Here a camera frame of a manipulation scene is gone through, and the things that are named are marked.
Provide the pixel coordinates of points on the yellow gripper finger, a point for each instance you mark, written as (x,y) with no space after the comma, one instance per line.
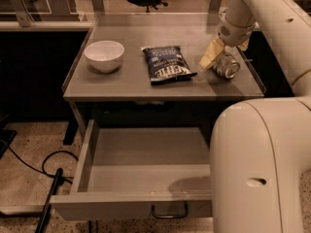
(243,46)
(214,50)

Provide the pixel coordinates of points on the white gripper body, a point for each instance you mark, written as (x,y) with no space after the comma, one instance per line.
(233,35)

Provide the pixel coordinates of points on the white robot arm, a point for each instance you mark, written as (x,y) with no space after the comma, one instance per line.
(260,148)

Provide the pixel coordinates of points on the grey open top drawer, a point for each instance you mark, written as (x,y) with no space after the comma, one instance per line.
(123,171)

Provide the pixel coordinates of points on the grey cabinet counter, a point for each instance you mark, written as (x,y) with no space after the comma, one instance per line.
(143,70)

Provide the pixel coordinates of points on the dark blue chip bag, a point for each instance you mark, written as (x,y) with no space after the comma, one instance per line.
(166,65)

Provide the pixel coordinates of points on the white ceramic bowl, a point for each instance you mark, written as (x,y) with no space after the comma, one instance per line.
(104,56)

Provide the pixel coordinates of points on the black floor pole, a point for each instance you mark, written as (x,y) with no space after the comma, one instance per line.
(45,214)

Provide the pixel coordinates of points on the black drawer handle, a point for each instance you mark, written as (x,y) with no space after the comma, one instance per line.
(170,210)

